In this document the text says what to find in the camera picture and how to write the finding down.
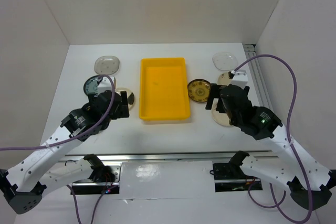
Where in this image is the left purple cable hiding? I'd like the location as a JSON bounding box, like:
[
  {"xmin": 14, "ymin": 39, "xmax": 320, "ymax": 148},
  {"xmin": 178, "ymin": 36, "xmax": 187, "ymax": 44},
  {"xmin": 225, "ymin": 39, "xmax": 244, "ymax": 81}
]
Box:
[{"xmin": 0, "ymin": 74, "xmax": 116, "ymax": 224}]

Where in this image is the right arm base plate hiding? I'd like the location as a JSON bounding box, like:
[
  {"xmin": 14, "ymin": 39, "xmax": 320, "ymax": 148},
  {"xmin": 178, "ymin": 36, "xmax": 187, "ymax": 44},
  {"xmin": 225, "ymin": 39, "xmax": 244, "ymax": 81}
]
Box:
[{"xmin": 209, "ymin": 163, "xmax": 263, "ymax": 193}]

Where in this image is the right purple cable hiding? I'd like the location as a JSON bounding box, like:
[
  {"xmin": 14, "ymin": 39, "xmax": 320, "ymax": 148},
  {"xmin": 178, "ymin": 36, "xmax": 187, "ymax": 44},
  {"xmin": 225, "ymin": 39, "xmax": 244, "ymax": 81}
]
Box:
[{"xmin": 230, "ymin": 54, "xmax": 313, "ymax": 222}]

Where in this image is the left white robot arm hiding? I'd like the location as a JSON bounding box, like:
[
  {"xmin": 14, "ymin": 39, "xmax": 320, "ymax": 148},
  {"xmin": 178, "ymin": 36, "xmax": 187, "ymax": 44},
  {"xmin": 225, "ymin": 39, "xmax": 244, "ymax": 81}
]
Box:
[{"xmin": 1, "ymin": 91, "xmax": 129, "ymax": 215}]

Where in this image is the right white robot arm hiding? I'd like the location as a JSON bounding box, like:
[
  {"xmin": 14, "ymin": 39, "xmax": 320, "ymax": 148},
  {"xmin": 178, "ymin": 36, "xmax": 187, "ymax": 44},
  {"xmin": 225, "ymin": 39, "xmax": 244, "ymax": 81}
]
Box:
[{"xmin": 206, "ymin": 84, "xmax": 335, "ymax": 210}]

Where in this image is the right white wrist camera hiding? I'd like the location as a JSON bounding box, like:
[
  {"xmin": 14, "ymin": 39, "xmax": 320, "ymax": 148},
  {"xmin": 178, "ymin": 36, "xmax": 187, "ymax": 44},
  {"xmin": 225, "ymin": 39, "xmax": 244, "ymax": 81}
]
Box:
[{"xmin": 229, "ymin": 70, "xmax": 248, "ymax": 89}]

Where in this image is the blue patterned plate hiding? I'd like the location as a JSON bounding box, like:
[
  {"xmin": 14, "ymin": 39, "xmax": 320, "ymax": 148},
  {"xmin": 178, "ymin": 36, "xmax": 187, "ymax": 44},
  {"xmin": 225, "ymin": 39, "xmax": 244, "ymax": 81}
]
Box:
[{"xmin": 83, "ymin": 75, "xmax": 99, "ymax": 96}]

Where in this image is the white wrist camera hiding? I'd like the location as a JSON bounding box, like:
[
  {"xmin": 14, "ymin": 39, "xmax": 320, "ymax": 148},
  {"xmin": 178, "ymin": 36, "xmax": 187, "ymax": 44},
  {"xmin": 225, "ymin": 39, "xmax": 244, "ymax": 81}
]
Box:
[
  {"xmin": 229, "ymin": 70, "xmax": 248, "ymax": 89},
  {"xmin": 97, "ymin": 76, "xmax": 116, "ymax": 94}
]

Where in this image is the clear glass plate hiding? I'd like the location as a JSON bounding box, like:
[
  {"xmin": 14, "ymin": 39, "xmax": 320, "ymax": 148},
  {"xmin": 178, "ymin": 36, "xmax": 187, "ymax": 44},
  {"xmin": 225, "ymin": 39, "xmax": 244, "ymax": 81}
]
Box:
[{"xmin": 212, "ymin": 52, "xmax": 238, "ymax": 71}]

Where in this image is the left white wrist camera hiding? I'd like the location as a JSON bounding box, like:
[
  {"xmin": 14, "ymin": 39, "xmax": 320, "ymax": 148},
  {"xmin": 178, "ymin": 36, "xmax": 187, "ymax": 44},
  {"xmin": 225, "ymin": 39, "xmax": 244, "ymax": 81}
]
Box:
[{"xmin": 97, "ymin": 76, "xmax": 116, "ymax": 94}]

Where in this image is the yellow patterned plate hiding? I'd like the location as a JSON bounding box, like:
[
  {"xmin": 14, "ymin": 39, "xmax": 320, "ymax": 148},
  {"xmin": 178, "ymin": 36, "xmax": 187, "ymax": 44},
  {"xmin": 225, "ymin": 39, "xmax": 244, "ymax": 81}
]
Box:
[
  {"xmin": 116, "ymin": 88, "xmax": 135, "ymax": 110},
  {"xmin": 187, "ymin": 79, "xmax": 211, "ymax": 103}
]

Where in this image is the aluminium rail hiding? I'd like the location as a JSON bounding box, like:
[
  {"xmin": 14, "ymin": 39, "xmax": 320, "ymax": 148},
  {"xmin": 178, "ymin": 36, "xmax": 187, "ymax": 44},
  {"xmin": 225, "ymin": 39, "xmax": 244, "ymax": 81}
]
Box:
[
  {"xmin": 59, "ymin": 151, "xmax": 277, "ymax": 162},
  {"xmin": 243, "ymin": 44, "xmax": 273, "ymax": 110}
]

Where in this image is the cream plate with calligraphy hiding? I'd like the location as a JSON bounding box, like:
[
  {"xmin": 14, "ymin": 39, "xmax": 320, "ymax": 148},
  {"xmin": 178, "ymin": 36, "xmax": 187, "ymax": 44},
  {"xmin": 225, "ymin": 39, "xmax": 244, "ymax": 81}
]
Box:
[{"xmin": 217, "ymin": 71, "xmax": 232, "ymax": 86}]

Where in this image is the yellow plastic bin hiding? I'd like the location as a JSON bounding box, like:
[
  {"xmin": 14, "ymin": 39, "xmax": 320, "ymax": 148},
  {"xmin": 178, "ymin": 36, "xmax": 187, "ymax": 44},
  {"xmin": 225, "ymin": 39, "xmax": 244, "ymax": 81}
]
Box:
[{"xmin": 139, "ymin": 58, "xmax": 191, "ymax": 121}]

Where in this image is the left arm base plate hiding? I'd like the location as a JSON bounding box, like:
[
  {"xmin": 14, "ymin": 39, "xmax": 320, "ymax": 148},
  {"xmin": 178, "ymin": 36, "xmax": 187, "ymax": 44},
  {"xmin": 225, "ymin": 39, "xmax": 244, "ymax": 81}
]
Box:
[{"xmin": 71, "ymin": 162, "xmax": 121, "ymax": 195}]

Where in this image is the aluminium rail right side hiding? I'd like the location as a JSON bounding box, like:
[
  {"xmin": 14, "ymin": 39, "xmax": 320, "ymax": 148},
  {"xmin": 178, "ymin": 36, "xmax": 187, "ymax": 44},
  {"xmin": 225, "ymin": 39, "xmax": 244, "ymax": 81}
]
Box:
[{"xmin": 243, "ymin": 44, "xmax": 273, "ymax": 110}]

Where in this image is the aluminium rail front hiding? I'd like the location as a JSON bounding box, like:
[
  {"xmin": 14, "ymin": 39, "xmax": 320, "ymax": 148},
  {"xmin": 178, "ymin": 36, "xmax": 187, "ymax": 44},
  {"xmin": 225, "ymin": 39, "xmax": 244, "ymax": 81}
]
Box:
[{"xmin": 59, "ymin": 151, "xmax": 277, "ymax": 162}]

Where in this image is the smoky glass plate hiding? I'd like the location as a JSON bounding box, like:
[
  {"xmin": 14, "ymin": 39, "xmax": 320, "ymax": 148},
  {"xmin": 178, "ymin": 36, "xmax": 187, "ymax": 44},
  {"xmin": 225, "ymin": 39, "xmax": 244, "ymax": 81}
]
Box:
[{"xmin": 94, "ymin": 56, "xmax": 120, "ymax": 75}]

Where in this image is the purple cable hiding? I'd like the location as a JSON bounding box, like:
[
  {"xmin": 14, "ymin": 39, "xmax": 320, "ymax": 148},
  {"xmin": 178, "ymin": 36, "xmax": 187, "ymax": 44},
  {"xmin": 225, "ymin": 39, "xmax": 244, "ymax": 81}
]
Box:
[
  {"xmin": 0, "ymin": 74, "xmax": 116, "ymax": 224},
  {"xmin": 230, "ymin": 54, "xmax": 313, "ymax": 222}
]

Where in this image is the cream plate green brushstroke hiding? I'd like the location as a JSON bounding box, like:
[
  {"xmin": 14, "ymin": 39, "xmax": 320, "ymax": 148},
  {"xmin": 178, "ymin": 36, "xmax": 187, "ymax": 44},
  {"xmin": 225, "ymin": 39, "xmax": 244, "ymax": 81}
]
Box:
[{"xmin": 211, "ymin": 102, "xmax": 232, "ymax": 127}]

